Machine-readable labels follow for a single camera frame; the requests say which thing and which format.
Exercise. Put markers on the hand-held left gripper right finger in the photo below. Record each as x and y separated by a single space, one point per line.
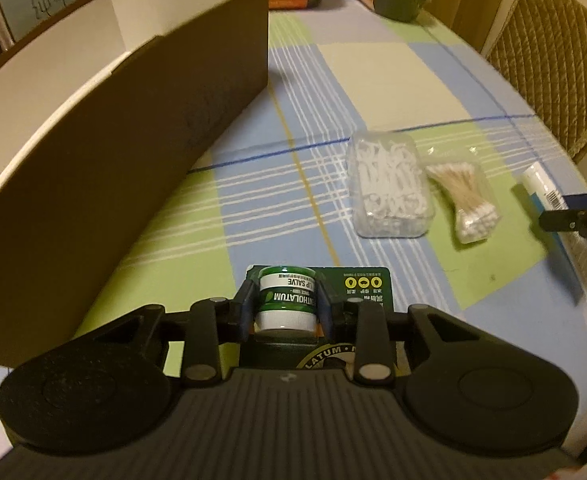
325 312

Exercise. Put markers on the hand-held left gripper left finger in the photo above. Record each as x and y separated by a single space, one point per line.
246 310

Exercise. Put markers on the green lip salve blister pack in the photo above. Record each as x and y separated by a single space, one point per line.
286 300

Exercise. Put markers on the white tube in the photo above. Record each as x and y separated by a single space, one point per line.
541 185

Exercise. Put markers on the large brown cardboard box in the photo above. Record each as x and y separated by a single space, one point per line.
123 160

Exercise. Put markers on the cotton swab bag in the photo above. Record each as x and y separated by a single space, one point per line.
466 200

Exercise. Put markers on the wicker chair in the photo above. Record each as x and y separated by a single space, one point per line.
558 60

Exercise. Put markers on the clear floss pick box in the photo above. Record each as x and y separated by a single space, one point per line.
391 185

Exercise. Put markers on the plaid tablecloth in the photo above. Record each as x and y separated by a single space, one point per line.
398 85

